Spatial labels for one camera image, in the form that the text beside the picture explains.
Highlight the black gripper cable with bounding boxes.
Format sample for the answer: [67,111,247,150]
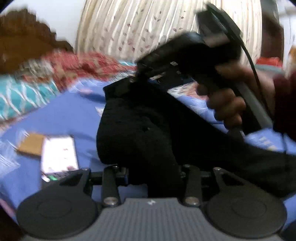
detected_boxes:
[206,3,290,158]

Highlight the teal white patterned pillow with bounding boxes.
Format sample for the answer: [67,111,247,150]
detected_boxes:
[1,75,60,121]

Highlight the brown cardboard card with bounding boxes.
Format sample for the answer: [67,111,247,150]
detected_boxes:
[16,133,46,158]

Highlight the person's right hand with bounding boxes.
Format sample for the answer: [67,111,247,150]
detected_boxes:
[197,63,275,130]

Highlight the red patterned quilt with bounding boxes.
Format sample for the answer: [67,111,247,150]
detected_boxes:
[16,50,136,91]

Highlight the black pants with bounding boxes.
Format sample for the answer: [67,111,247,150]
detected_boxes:
[96,78,295,198]

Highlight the blue printed bedsheet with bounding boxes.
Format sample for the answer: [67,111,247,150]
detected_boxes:
[0,76,296,232]

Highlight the smartphone with lit screen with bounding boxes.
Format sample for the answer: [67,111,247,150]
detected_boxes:
[41,135,79,184]

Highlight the carved wooden headboard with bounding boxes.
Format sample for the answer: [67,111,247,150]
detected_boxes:
[1,9,73,74]

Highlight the beige leaf-print curtain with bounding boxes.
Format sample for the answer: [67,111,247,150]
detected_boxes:
[75,0,262,62]

